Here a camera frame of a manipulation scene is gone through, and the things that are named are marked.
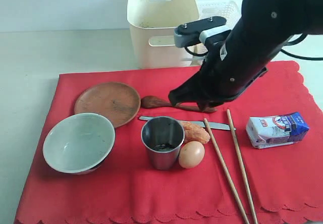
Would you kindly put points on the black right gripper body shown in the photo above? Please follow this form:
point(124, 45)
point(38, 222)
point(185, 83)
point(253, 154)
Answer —
point(233, 62)

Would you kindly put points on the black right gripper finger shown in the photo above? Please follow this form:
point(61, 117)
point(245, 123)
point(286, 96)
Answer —
point(203, 103)
point(188, 92)

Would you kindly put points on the orange fried food piece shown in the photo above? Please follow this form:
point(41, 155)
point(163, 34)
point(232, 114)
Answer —
point(193, 132)

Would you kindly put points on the brown egg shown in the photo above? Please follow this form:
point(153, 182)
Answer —
point(191, 154)

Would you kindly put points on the stainless steel cup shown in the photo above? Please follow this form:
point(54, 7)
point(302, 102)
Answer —
point(162, 137)

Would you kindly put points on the blue white milk carton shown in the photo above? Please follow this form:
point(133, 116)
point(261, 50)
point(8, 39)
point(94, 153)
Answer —
point(273, 131)

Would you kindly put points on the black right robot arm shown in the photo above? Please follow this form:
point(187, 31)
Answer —
point(300, 17)

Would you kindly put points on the steel table knife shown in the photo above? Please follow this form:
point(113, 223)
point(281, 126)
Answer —
point(212, 125)

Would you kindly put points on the dark wooden spoon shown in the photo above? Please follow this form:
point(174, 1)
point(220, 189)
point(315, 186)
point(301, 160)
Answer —
point(156, 102)

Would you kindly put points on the right wooden chopstick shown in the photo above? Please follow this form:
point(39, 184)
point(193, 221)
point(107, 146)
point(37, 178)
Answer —
point(242, 167)

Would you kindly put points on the wooden chopstick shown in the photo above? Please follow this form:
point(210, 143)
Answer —
point(242, 167)
point(226, 171)

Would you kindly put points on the white perforated plastic basket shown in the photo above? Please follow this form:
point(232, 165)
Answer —
point(228, 10)

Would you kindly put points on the brown wooden plate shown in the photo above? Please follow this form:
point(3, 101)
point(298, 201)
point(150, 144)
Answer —
point(117, 101)

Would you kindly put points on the cream plastic bin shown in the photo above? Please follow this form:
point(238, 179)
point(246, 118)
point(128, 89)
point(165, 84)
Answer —
point(152, 24)

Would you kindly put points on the left wooden chopstick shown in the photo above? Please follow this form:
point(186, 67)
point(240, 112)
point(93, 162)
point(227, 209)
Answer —
point(226, 171)

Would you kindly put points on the white ceramic bowl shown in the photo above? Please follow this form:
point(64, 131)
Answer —
point(79, 144)

